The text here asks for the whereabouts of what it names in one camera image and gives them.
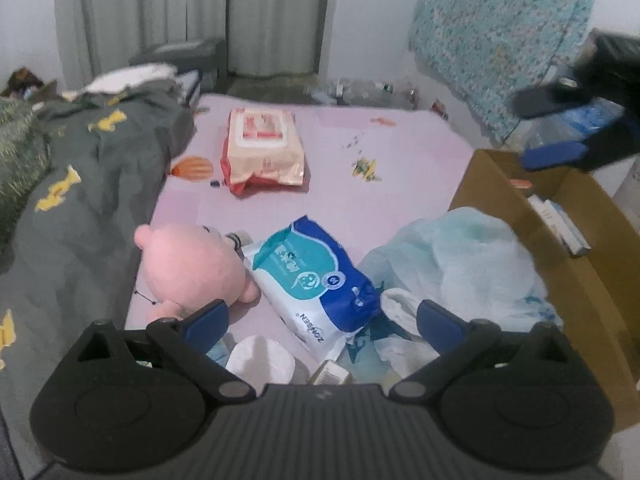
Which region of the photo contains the pink plush toy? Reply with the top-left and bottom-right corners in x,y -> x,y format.
134,223 -> 260,322

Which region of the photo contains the grey curtain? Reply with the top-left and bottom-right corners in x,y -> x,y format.
54,0 -> 326,89

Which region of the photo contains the blue white diaper pack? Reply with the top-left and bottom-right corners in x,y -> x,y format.
243,216 -> 381,362

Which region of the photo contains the blue floral hanging cloth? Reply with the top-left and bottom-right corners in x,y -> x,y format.
409,0 -> 594,144

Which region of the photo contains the white plastic shopping bag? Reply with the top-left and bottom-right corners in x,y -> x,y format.
338,207 -> 564,384

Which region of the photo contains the green leaf pattern pillow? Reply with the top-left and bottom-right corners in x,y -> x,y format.
0,98 -> 50,249

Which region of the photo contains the white yogurt cup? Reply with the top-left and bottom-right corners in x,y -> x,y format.
226,336 -> 296,396

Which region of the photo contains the gold tissue pack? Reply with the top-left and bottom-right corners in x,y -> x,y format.
308,360 -> 352,386

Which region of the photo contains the brown cardboard box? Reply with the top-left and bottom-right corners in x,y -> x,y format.
450,150 -> 640,430

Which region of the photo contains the red wet wipes pack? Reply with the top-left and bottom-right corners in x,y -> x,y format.
220,107 -> 307,197

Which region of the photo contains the blue white paper box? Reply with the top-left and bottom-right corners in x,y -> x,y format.
527,195 -> 591,257

